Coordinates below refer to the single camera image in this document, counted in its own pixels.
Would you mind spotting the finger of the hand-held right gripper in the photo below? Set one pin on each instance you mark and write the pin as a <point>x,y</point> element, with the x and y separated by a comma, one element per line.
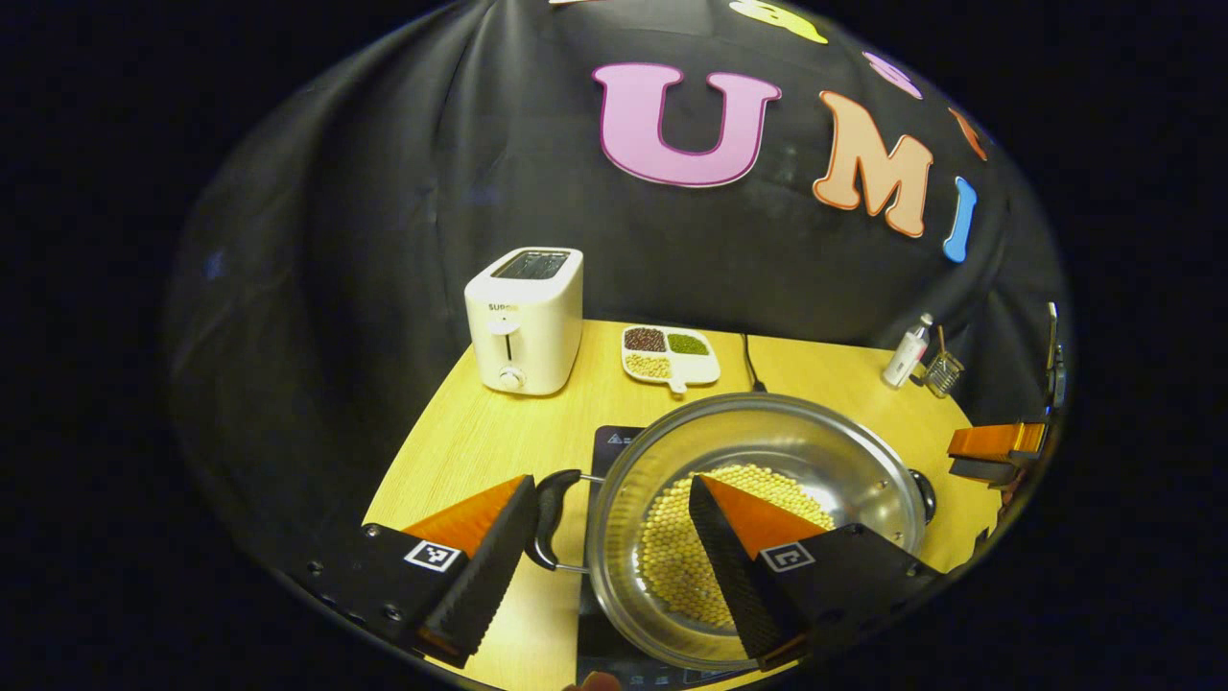
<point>998,443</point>

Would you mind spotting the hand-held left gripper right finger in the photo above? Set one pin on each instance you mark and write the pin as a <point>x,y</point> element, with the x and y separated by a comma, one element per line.
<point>734,571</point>

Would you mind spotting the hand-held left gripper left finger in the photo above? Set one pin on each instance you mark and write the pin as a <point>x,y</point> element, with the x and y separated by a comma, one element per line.
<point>489,571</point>

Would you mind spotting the black induction cooktop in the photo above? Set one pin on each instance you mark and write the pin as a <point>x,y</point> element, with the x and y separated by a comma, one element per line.
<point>614,446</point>

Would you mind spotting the glass holder with wooden stick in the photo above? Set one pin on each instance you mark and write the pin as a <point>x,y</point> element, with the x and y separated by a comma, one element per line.
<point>944,376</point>

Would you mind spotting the white sectioned bean dish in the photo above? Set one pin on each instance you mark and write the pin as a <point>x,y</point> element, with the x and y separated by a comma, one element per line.
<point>672,360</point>

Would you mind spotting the white toaster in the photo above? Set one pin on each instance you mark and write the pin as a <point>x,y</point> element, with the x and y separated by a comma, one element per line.
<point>523,326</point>

